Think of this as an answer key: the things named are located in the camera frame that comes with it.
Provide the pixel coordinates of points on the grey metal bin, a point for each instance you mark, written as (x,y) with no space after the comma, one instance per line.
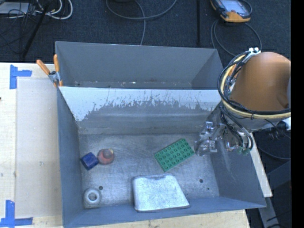
(142,117)

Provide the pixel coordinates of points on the blue cube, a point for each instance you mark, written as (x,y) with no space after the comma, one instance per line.
(89,161)

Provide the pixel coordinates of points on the black cylinder on white bracket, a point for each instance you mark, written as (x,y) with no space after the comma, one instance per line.
(283,125)

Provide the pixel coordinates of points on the green studded flat block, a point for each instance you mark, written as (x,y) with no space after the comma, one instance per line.
(174,154)

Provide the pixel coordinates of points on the white flat pad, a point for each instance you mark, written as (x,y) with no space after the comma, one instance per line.
(159,193)

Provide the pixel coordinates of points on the red and yellow round toy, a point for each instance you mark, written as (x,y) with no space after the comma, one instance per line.
(105,156)

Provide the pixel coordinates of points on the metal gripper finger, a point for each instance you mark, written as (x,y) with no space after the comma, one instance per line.
(207,128)
(206,148)

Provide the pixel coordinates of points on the pale wood board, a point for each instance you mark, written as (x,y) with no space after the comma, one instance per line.
(35,139)

